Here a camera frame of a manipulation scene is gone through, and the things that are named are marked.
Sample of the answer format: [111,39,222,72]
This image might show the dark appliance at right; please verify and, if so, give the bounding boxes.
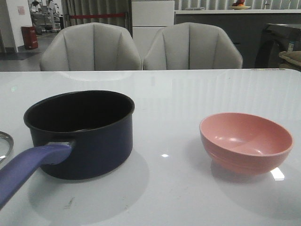
[254,24,301,68]

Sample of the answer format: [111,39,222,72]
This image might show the grey kitchen counter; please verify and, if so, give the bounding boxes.
[175,9,301,68]

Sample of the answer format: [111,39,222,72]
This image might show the grey curtain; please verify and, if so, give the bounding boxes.
[61,0,133,34]

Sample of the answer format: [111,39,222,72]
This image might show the glass lid with blue knob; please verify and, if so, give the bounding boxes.
[0,131,14,164]

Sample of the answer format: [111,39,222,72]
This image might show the fruit plate on counter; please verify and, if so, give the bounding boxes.
[230,0,251,10]

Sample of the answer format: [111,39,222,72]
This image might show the right grey upholstered chair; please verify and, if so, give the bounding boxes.
[143,22,243,70]

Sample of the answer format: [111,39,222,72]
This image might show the left grey upholstered chair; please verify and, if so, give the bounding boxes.
[40,22,142,71]

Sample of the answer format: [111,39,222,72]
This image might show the red barrier belt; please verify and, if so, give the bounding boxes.
[69,13,127,19]

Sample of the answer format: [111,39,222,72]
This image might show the red bin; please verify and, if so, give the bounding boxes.
[21,26,38,49]

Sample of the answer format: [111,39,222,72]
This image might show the beige cushion at right edge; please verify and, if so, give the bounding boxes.
[278,50,301,72]

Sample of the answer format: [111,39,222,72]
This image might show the grey upholstered chair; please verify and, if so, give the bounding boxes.
[143,22,243,70]
[40,22,142,71]

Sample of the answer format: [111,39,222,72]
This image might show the pink plastic bowl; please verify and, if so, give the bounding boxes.
[199,113,293,175]

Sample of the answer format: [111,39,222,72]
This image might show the dark blue saucepan purple handle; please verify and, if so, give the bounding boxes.
[0,90,135,206]

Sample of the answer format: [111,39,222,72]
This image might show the white refrigerator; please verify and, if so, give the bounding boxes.
[131,0,174,58]

